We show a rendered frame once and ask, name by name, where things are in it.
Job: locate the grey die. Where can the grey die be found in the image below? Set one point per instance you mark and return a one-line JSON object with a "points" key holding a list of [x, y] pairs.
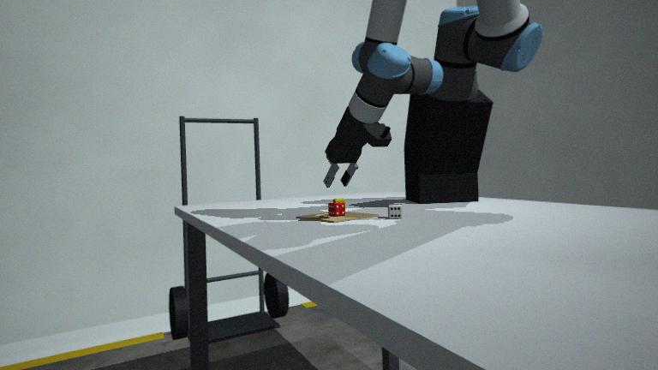
{"points": [[395, 211]]}

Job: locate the tan mat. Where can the tan mat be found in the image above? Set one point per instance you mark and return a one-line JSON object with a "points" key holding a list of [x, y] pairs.
{"points": [[324, 217]]}

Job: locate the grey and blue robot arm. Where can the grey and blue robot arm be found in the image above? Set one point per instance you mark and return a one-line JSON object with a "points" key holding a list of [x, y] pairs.
{"points": [[500, 35]]}

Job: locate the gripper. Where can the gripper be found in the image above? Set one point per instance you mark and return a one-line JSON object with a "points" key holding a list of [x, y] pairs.
{"points": [[358, 126]]}

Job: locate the red die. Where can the red die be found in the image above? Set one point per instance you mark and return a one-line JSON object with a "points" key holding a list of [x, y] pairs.
{"points": [[336, 209]]}

